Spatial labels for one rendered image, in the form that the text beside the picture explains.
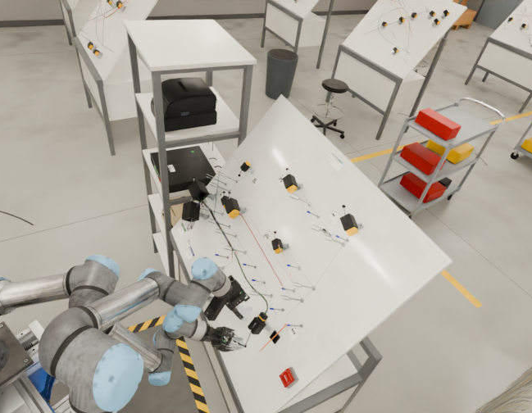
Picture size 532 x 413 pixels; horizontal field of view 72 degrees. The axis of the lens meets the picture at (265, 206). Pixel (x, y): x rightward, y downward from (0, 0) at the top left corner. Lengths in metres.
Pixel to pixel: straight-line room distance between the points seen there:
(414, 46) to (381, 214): 3.98
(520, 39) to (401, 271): 6.88
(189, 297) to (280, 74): 4.72
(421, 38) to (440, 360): 3.70
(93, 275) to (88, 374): 0.48
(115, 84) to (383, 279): 3.37
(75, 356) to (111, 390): 0.10
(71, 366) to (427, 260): 1.06
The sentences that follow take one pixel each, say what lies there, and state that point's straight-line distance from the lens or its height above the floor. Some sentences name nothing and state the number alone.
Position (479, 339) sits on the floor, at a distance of 3.53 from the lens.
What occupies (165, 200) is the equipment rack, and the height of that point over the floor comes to 1.07.
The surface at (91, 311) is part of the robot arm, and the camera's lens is 0.98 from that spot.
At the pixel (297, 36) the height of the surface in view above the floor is 0.59.
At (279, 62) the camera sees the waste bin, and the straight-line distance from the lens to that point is 5.55.
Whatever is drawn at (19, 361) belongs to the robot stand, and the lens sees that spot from 1.63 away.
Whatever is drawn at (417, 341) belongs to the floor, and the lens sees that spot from 3.24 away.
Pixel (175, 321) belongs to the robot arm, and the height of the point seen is 1.28.
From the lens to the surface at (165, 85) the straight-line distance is 2.09.
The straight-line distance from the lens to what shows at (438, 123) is 3.69.
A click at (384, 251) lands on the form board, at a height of 1.56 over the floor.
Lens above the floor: 2.52
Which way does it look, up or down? 42 degrees down
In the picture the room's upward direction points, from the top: 9 degrees clockwise
